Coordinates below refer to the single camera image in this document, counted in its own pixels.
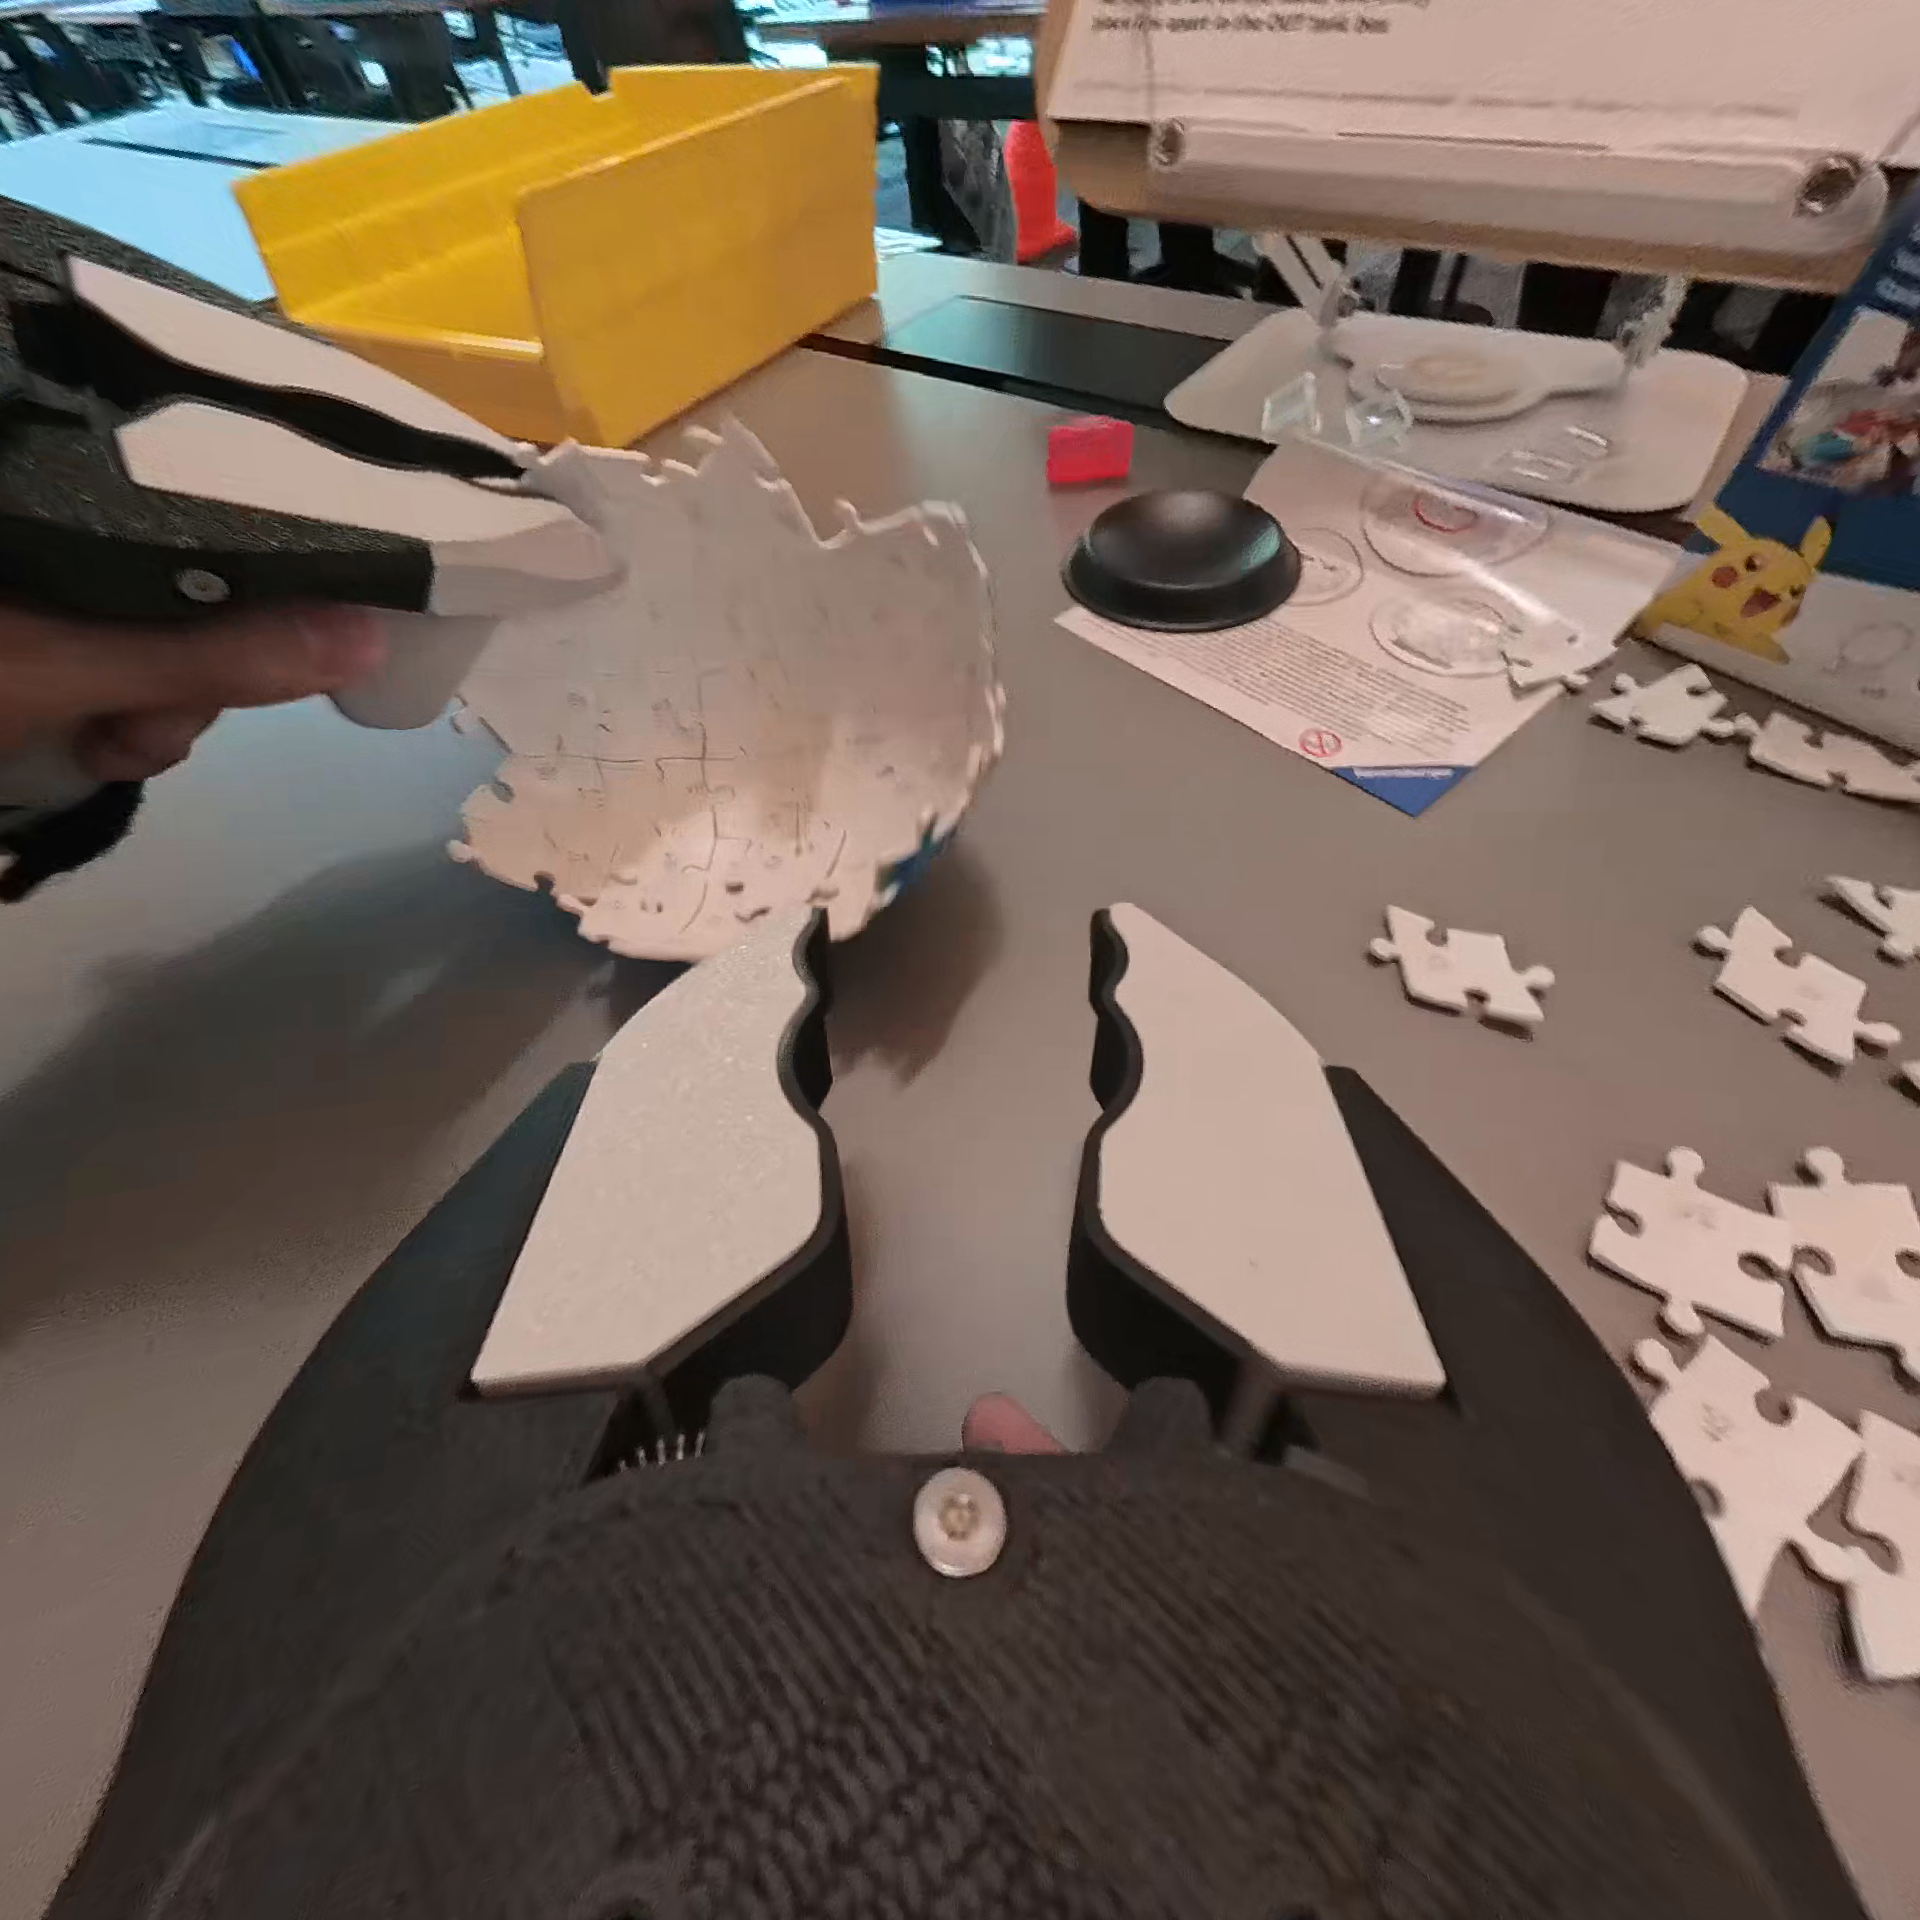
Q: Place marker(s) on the blue puzzle box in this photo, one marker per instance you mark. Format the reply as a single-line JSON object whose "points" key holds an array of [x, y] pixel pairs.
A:
{"points": [[1828, 452]]}

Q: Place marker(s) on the small labelled clear box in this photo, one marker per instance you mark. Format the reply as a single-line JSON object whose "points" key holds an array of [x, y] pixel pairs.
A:
{"points": [[1582, 452], [1529, 464]]}

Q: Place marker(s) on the folded paper leaflet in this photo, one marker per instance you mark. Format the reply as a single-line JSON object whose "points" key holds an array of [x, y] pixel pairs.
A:
{"points": [[1348, 704]]}

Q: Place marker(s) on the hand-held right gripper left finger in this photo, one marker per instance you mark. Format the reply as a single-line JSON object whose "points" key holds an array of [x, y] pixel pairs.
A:
{"points": [[660, 1201]]}

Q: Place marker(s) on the clear plastic stand tray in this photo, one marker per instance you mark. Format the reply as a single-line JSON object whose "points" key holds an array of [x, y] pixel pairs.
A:
{"points": [[1681, 436]]}

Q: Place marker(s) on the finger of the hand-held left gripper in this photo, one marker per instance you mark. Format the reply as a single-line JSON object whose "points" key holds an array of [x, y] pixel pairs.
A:
{"points": [[270, 338], [329, 481]]}

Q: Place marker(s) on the white paddle-shaped holder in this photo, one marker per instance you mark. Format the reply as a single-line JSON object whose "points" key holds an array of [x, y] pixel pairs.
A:
{"points": [[1453, 376]]}

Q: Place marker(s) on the red plastic block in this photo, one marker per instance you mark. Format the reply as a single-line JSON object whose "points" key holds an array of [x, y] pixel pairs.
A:
{"points": [[1088, 452]]}

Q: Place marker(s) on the grey partial puzzle ball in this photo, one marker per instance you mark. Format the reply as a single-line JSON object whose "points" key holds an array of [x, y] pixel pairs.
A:
{"points": [[749, 676]]}

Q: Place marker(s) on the person's left hand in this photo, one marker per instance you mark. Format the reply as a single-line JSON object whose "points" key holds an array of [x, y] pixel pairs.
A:
{"points": [[149, 676]]}

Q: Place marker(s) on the yellow plastic bin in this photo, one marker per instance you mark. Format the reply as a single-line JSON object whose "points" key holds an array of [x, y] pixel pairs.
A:
{"points": [[675, 300]]}

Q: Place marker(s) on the black dome stand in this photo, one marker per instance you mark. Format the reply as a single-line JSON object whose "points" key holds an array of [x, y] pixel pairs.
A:
{"points": [[1185, 557]]}

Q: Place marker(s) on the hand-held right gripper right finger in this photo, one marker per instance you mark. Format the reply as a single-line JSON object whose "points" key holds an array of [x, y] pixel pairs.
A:
{"points": [[1243, 1201]]}

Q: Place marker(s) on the orange cone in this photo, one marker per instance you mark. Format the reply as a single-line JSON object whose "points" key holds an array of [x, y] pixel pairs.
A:
{"points": [[1037, 196]]}

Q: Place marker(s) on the clear plastic piece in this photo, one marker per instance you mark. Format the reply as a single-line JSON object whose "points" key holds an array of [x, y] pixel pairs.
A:
{"points": [[1376, 421], [1290, 407]]}

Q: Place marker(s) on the pile of loose puzzle pieces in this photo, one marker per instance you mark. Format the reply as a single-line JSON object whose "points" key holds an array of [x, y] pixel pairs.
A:
{"points": [[1462, 967]]}

